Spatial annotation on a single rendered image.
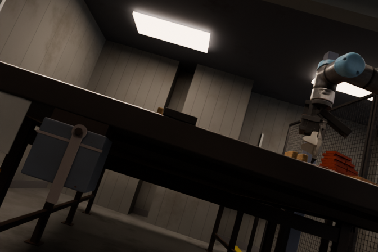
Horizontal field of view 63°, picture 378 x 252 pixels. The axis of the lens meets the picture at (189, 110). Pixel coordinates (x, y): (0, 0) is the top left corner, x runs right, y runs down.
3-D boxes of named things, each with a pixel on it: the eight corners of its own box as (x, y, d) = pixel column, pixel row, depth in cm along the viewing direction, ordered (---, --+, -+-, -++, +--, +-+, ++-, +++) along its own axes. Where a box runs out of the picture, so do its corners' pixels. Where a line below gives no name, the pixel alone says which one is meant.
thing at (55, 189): (77, 212, 60) (111, 124, 64) (8, 190, 59) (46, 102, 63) (89, 206, 71) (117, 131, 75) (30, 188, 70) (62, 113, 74)
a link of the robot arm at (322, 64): (326, 55, 106) (314, 63, 114) (320, 84, 103) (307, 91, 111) (347, 62, 106) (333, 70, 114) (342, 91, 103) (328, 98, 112)
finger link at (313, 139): (299, 152, 97) (304, 134, 103) (319, 157, 95) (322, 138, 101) (301, 144, 95) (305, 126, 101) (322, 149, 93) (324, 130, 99)
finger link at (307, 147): (298, 156, 113) (303, 133, 110) (315, 160, 111) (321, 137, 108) (297, 160, 110) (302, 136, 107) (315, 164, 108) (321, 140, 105)
